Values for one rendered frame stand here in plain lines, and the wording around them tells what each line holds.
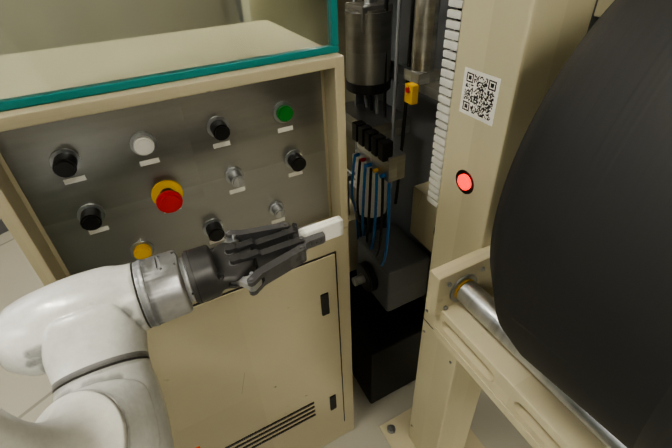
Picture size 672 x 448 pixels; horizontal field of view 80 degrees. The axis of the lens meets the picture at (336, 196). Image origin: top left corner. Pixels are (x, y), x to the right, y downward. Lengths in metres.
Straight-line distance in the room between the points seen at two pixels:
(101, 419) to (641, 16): 0.58
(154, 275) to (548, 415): 0.57
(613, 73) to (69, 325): 0.58
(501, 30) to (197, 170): 0.53
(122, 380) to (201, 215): 0.36
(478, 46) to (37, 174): 0.69
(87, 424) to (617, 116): 0.52
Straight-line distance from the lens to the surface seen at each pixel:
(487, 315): 0.73
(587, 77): 0.39
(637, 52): 0.38
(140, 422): 0.52
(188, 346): 0.94
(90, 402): 0.51
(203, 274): 0.56
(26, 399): 2.08
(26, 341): 0.58
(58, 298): 0.57
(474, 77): 0.69
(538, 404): 0.72
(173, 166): 0.74
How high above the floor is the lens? 1.45
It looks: 34 degrees down
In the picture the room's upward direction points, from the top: 3 degrees counter-clockwise
